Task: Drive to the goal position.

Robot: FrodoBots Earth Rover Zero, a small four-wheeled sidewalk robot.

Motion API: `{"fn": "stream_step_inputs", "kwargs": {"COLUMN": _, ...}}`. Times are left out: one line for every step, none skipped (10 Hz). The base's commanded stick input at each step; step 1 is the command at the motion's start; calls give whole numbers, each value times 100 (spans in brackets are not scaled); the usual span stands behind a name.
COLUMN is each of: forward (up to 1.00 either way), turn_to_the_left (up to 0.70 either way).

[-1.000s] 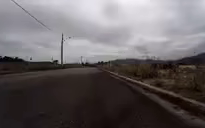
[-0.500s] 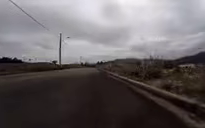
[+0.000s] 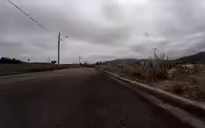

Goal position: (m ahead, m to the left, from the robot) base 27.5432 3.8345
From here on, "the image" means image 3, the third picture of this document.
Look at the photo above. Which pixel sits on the utility pole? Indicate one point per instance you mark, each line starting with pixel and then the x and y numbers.
pixel 59 50
pixel 79 60

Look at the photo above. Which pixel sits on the dark grey asphalt road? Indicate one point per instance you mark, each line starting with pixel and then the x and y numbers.
pixel 73 100

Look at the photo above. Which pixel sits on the pale concrete kerb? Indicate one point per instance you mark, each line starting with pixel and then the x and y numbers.
pixel 163 95

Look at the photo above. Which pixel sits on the brown bare field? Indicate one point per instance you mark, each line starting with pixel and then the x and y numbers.
pixel 16 68

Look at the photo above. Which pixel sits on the dry scrub ground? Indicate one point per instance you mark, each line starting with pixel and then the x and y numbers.
pixel 190 83

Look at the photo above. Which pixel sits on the dark distant hills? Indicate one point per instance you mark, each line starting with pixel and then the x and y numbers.
pixel 200 57

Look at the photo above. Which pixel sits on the dark row of trees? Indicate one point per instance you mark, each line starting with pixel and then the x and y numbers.
pixel 3 60

